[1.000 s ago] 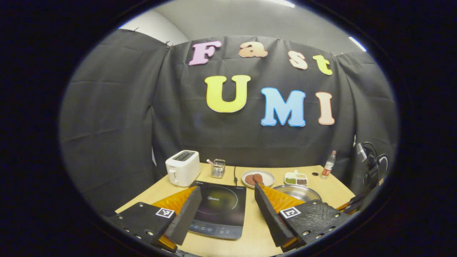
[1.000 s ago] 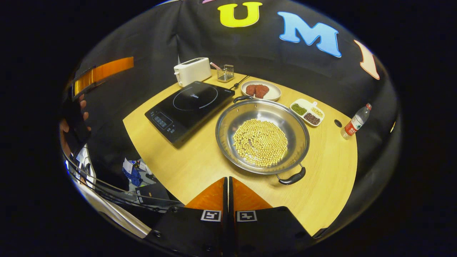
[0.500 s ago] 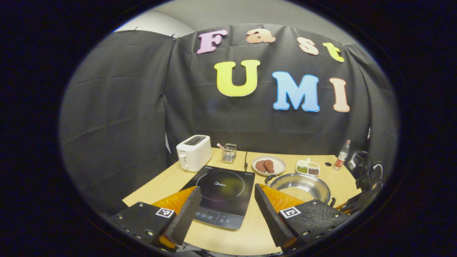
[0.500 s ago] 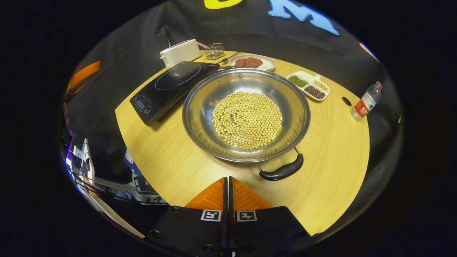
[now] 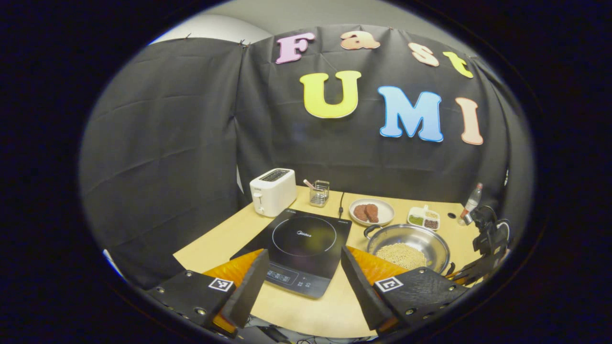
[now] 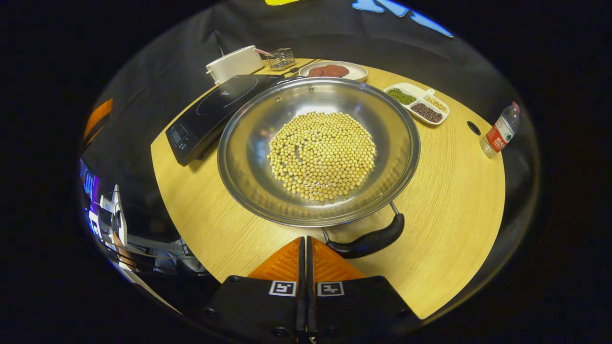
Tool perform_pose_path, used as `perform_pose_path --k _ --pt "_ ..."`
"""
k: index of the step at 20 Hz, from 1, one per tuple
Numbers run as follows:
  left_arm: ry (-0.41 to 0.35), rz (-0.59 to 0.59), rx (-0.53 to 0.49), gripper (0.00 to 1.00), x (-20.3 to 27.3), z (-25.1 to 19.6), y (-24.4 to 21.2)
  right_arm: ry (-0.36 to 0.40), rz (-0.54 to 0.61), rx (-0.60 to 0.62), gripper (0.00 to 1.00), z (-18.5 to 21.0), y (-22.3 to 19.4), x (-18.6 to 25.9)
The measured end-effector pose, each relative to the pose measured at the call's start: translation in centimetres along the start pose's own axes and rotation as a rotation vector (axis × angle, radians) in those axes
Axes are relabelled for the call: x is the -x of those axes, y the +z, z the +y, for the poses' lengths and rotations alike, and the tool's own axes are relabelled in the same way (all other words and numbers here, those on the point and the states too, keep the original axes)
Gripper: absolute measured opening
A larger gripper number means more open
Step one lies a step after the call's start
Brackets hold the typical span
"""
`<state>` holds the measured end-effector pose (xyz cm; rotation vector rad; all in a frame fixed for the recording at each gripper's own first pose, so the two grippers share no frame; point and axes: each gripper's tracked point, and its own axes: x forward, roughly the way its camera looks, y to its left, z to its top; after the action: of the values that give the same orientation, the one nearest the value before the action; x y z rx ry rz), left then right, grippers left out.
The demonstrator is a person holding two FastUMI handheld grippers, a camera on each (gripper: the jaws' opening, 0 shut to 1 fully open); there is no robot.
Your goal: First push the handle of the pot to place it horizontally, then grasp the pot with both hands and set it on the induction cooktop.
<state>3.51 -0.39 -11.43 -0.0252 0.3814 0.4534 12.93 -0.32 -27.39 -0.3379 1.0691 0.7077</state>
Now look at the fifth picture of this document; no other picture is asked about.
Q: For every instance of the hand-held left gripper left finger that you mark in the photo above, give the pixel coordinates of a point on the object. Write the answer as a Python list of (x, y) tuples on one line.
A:
[(248, 291)]

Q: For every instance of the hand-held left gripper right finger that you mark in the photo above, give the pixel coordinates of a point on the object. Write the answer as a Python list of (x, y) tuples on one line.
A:
[(363, 291)]

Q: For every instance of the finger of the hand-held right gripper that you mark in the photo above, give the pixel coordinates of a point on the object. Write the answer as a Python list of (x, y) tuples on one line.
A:
[(478, 270)]

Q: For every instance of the black induction cooktop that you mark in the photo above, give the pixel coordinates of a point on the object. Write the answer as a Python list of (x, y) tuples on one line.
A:
[(306, 239)]

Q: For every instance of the clear bottle with red label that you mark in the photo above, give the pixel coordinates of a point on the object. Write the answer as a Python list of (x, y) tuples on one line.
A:
[(471, 203)]

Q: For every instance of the pile of yellow soybeans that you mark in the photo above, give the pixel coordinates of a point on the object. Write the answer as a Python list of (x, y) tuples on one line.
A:
[(401, 255)]

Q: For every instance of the pile of dark red beans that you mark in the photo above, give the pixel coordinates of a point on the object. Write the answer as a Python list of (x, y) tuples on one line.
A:
[(431, 224)]

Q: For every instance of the pile of green beans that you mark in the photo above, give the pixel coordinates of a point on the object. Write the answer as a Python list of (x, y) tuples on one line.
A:
[(416, 220)]

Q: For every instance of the white divided dish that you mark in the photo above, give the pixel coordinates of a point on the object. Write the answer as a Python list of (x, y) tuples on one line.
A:
[(417, 212)]

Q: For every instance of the white round plate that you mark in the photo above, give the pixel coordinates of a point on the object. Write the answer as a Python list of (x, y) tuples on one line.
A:
[(387, 212)]

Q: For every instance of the white toaster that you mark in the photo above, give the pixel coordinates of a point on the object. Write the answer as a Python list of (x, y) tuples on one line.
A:
[(272, 193)]

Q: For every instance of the pink straw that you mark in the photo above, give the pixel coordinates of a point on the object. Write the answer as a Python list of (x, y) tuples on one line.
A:
[(309, 183)]

